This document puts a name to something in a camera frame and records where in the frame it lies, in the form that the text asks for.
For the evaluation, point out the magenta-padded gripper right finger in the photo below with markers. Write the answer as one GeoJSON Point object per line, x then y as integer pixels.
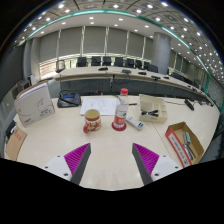
{"type": "Point", "coordinates": [150, 161]}

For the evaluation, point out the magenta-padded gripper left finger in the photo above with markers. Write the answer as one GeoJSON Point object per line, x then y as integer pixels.
{"type": "Point", "coordinates": [75, 160]}

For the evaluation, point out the clear red-capped water bottle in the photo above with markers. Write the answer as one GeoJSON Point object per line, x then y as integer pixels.
{"type": "Point", "coordinates": [120, 113]}

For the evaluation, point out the cardboard box with red label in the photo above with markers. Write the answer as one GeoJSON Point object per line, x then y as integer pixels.
{"type": "Point", "coordinates": [175, 141]}

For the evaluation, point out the red and cream mug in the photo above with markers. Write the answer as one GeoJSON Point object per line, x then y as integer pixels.
{"type": "Point", "coordinates": [92, 121]}

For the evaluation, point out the black marker pen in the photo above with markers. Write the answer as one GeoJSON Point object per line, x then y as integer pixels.
{"type": "Point", "coordinates": [150, 113]}

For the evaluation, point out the white printed paper sheet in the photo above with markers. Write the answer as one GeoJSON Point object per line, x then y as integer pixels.
{"type": "Point", "coordinates": [98, 106]}

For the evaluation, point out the flat brown paper envelope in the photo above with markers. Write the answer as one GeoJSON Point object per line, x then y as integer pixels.
{"type": "Point", "coordinates": [15, 145]}

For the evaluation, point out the large white printed box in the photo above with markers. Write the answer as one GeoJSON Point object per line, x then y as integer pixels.
{"type": "Point", "coordinates": [33, 106]}

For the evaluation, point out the small black device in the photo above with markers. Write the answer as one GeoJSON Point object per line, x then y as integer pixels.
{"type": "Point", "coordinates": [189, 104]}

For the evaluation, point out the black box-shaped device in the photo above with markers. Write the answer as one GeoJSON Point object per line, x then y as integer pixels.
{"type": "Point", "coordinates": [10, 129]}

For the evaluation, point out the long curved conference desk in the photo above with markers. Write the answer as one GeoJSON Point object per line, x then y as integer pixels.
{"type": "Point", "coordinates": [100, 75]}

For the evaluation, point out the row of black office chairs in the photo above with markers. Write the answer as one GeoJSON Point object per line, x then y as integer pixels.
{"type": "Point", "coordinates": [116, 62]}

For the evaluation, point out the grey round pillar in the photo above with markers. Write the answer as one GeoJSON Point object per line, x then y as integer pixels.
{"type": "Point", "coordinates": [161, 53]}

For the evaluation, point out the group of ceiling lights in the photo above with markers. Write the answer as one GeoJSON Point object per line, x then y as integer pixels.
{"type": "Point", "coordinates": [115, 6]}

